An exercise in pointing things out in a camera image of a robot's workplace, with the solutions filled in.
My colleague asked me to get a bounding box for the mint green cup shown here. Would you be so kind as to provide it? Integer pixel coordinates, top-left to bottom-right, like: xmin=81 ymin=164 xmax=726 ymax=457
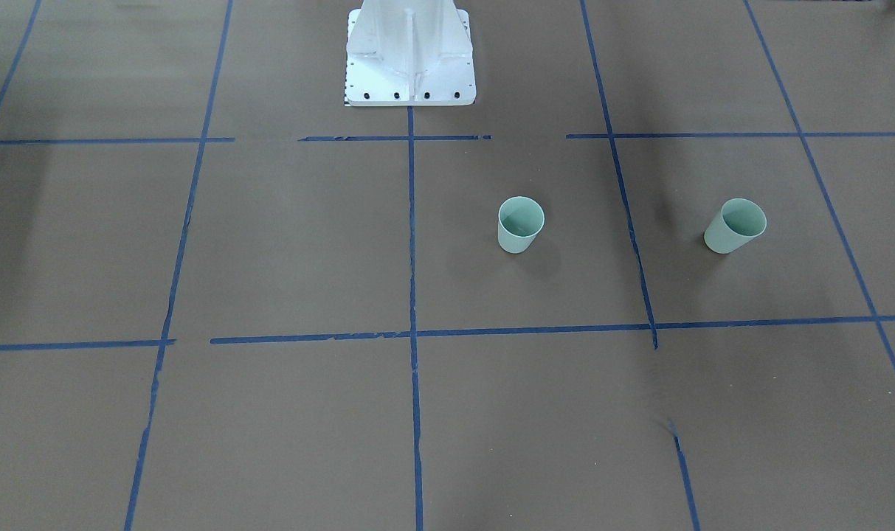
xmin=497 ymin=196 xmax=545 ymax=254
xmin=703 ymin=198 xmax=767 ymax=254

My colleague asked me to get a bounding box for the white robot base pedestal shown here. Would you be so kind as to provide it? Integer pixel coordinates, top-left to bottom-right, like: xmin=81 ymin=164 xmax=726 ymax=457
xmin=344 ymin=1 xmax=477 ymax=107

